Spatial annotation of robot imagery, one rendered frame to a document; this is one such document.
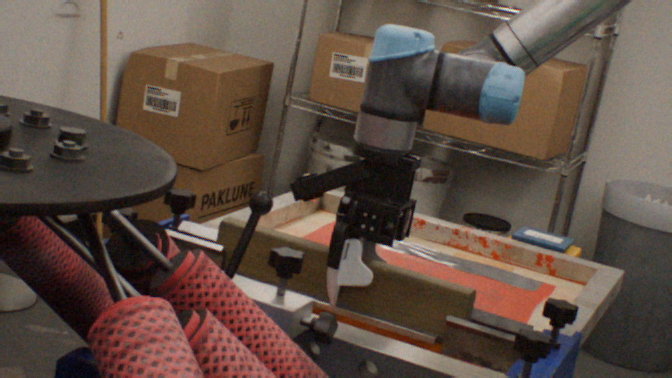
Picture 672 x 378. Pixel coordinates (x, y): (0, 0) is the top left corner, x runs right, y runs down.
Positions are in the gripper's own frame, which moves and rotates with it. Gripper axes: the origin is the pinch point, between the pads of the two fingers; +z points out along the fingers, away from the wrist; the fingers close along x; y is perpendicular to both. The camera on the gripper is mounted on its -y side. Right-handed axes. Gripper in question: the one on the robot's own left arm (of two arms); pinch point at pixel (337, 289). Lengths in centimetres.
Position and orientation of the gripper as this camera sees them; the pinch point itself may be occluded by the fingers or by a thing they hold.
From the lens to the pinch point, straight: 159.6
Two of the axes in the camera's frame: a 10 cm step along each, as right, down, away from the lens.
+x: 3.6, -1.4, 9.2
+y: 9.1, 2.5, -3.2
